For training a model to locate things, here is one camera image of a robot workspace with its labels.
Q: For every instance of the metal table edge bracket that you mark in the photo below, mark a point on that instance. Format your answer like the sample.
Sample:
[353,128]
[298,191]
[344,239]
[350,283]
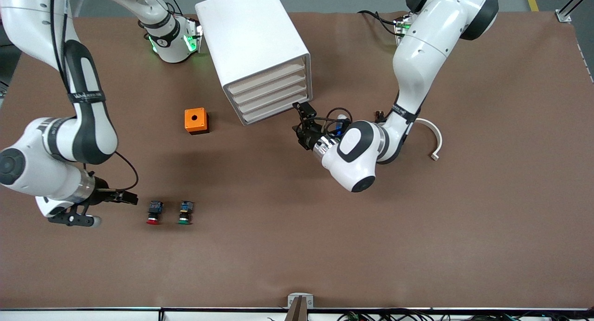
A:
[291,301]

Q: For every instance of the brown bar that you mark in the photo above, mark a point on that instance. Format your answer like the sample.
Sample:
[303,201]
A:
[297,311]

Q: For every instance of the white curved plastic arc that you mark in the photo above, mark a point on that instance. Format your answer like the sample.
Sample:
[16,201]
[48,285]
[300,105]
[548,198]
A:
[438,140]

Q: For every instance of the white Franka left arm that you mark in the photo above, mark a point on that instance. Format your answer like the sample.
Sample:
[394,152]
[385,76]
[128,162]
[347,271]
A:
[431,33]

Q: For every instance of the aluminium frame post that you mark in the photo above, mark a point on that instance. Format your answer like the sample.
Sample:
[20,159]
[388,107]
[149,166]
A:
[563,16]

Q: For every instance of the green mushroom push button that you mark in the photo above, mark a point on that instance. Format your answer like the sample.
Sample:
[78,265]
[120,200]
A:
[185,208]

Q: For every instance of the red mushroom push button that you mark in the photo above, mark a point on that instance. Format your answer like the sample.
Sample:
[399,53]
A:
[154,207]

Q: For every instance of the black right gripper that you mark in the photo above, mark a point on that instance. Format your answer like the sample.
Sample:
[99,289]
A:
[103,195]

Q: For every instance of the orange button box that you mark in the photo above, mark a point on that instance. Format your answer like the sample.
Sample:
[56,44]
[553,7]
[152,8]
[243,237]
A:
[189,122]

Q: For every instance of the small black switch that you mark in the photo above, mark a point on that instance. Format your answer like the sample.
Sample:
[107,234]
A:
[379,115]

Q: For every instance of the white Franka right arm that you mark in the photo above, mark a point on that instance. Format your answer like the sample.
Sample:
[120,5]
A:
[88,126]

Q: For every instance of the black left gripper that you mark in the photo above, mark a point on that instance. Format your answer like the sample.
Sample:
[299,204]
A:
[308,138]

